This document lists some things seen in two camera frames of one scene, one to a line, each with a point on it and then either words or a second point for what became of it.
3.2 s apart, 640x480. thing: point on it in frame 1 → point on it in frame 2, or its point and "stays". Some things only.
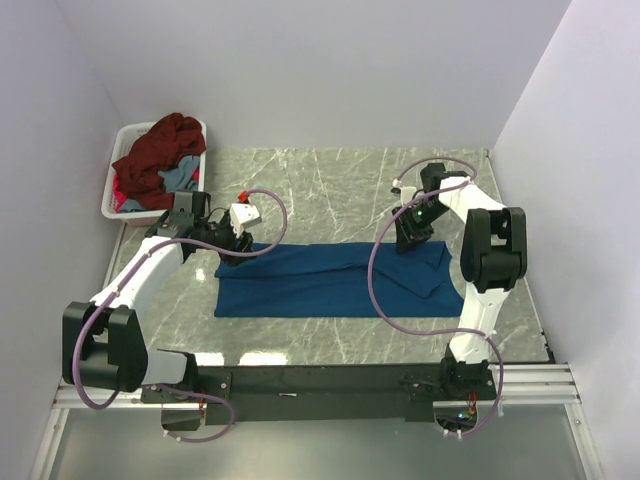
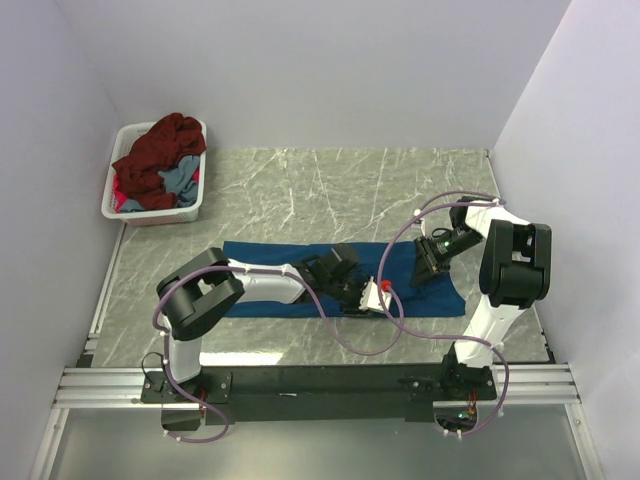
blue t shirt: [333, 280] stays
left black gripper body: [222, 234] → [347, 291]
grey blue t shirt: [180, 178] stays
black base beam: [328, 394] stays
